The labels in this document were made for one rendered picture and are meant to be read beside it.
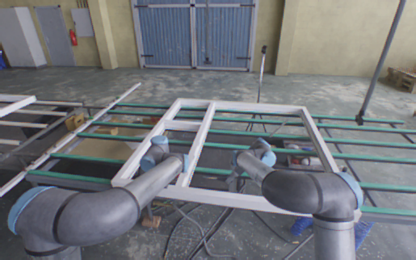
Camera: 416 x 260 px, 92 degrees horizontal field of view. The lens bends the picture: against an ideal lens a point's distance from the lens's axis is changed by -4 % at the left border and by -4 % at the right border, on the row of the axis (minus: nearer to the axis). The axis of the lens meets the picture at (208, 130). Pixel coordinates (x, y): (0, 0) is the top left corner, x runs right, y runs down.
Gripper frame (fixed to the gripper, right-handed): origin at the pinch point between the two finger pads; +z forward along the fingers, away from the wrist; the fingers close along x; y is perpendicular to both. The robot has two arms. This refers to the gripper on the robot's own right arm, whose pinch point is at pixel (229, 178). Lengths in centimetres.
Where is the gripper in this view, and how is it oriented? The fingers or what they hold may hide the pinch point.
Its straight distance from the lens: 141.9
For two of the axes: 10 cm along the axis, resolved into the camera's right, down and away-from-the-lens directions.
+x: -1.6, 1.4, -9.8
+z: -6.4, 7.4, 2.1
